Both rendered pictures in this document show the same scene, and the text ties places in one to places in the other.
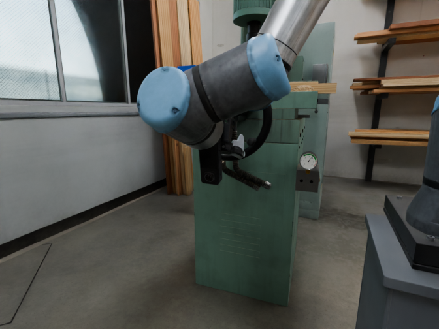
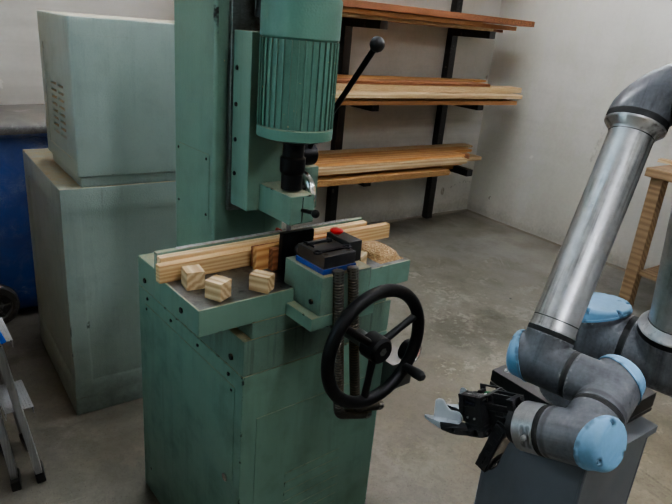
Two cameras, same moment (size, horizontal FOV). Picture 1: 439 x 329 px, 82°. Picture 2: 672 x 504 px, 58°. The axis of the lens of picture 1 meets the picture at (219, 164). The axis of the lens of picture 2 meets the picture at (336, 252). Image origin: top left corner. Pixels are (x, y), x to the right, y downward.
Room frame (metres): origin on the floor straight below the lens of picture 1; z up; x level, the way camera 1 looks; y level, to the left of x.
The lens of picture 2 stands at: (0.38, 1.02, 1.45)
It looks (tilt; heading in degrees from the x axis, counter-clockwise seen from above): 21 degrees down; 299
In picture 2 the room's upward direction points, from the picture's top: 5 degrees clockwise
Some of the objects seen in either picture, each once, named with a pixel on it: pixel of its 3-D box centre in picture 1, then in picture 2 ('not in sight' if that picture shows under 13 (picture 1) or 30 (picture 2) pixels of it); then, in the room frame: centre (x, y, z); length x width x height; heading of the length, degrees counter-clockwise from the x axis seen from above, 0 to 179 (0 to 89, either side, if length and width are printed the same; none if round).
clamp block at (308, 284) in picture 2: not in sight; (327, 280); (0.99, -0.05, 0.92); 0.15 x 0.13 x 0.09; 70
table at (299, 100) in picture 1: (239, 101); (303, 284); (1.07, -0.08, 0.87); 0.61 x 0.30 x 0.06; 70
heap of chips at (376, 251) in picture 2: (303, 89); (376, 248); (1.01, -0.32, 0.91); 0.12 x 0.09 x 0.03; 160
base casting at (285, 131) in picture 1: (257, 126); (258, 290); (1.28, -0.19, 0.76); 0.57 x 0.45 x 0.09; 160
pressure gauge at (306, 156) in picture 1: (308, 162); (408, 353); (0.88, -0.32, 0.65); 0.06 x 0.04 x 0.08; 70
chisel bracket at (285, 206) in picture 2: not in sight; (286, 205); (1.18, -0.15, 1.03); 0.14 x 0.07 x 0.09; 160
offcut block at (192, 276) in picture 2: not in sight; (193, 277); (1.21, 0.14, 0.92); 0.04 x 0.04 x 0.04; 60
